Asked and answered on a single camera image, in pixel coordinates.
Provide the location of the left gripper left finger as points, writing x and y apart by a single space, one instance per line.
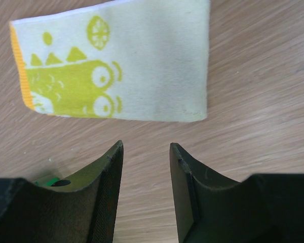
79 208

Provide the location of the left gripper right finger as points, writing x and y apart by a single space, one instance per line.
211 207

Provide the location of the green plastic tray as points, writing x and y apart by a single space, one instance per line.
49 182

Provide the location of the yellow green patterned towel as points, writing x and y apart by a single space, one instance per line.
133 60

